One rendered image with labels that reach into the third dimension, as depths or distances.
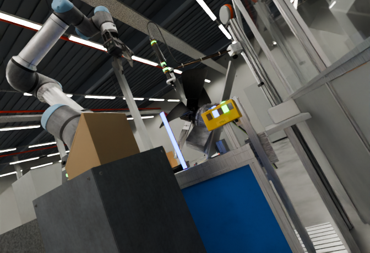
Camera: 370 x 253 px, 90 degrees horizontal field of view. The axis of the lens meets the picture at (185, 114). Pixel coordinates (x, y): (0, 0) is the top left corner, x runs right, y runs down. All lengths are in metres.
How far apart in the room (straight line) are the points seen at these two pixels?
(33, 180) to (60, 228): 6.38
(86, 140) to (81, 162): 0.07
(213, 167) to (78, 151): 0.58
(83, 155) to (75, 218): 0.16
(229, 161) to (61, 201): 0.64
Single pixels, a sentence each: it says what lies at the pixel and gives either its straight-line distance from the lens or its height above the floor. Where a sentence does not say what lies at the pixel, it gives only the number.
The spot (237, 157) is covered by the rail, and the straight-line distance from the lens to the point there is 0.89.
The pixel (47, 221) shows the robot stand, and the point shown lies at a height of 0.93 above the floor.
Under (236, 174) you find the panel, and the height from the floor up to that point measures 0.75.
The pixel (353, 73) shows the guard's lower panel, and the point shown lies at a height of 0.95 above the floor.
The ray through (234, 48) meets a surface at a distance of 1.67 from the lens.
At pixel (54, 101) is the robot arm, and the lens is 1.07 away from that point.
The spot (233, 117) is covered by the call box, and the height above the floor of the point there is 0.99.
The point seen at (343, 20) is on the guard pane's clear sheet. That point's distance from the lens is 0.62.
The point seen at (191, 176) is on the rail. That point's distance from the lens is 0.98.
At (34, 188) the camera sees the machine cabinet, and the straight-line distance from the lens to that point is 7.01.
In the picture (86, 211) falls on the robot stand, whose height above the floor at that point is 0.91.
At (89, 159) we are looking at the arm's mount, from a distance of 0.62.
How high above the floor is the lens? 0.95
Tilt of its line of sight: 10 degrees up
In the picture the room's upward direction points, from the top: 24 degrees counter-clockwise
